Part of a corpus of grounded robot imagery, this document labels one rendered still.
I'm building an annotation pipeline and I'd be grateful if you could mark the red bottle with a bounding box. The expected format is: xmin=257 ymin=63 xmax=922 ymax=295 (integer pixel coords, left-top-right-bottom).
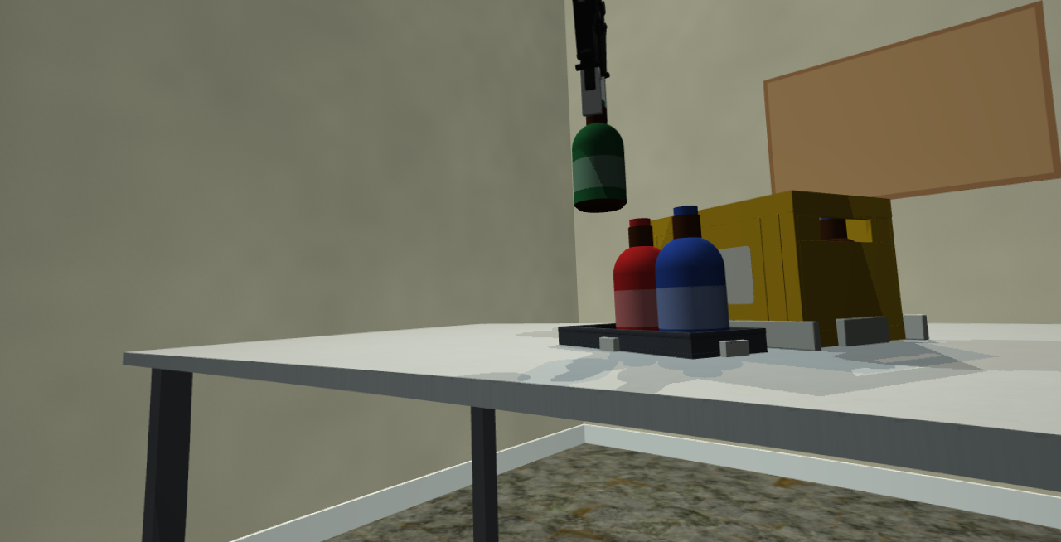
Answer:
xmin=613 ymin=218 xmax=661 ymax=331

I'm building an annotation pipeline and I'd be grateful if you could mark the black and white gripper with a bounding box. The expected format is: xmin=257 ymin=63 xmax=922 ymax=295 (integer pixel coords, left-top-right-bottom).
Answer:
xmin=572 ymin=0 xmax=610 ymax=117

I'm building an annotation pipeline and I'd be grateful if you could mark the green bottle with pale green label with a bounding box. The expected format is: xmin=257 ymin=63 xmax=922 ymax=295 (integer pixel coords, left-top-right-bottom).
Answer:
xmin=572 ymin=100 xmax=627 ymax=213

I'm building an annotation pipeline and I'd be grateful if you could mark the black tray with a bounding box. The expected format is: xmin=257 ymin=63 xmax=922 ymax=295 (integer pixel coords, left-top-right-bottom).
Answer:
xmin=558 ymin=324 xmax=768 ymax=359

